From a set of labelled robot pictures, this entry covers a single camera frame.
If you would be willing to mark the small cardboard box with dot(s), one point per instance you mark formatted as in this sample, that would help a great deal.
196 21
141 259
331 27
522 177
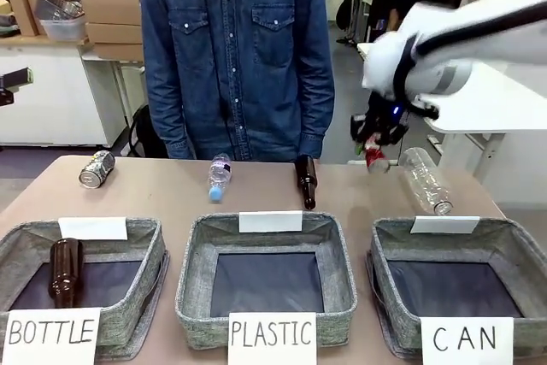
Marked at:
23 14

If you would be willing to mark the clear plastic storage bin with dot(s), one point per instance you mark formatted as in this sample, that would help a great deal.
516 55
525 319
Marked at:
60 14

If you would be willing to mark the silver drink can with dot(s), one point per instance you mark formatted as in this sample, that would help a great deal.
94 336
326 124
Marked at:
96 169

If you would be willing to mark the large clear plastic bottle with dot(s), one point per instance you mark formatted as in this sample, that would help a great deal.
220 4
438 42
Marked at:
425 183

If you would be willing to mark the grey fabric basket bottle label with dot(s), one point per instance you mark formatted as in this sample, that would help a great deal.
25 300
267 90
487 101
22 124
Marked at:
141 279

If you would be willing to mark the black office chair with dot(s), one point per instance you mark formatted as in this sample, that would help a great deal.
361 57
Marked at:
145 134

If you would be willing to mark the brown glass bottle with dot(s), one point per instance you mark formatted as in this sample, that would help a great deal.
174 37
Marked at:
65 273
306 179

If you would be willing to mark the person in denim shirt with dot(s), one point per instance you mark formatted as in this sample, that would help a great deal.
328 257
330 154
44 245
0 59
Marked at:
235 57

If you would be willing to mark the white paper sign BOTTLE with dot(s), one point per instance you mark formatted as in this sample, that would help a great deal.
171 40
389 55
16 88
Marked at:
51 335

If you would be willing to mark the grey fabric basket can label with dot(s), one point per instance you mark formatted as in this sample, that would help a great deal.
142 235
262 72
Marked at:
384 279

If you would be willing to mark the white paper sign CAN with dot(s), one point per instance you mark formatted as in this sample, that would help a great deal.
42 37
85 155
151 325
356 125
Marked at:
466 339

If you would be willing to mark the white cabinet counter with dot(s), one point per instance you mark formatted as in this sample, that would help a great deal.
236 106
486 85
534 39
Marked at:
55 91

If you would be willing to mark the flat cardboard box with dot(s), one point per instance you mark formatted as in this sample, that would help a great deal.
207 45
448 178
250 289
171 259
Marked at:
113 33

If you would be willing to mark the grey fabric basket plastic label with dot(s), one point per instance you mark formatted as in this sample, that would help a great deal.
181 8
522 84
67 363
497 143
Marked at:
337 262

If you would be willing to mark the red crushed can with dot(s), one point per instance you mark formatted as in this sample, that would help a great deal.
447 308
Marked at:
376 159

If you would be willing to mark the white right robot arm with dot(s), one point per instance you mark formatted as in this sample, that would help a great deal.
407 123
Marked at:
491 46

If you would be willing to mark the white paper sign PLASTIC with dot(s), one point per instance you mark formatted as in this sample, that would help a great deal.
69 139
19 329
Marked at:
272 335

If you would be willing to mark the white desk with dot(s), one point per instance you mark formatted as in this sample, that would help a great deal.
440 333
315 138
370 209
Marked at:
491 113

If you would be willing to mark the small blue-capped water bottle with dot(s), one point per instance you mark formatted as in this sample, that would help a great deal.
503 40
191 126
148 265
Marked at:
219 174

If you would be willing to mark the blank white card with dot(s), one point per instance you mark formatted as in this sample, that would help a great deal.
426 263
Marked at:
92 228
270 221
444 224

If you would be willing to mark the large cardboard box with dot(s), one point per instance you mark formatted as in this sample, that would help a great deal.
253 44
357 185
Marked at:
111 1

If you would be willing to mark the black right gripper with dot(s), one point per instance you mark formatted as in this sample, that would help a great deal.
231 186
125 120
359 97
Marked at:
386 115

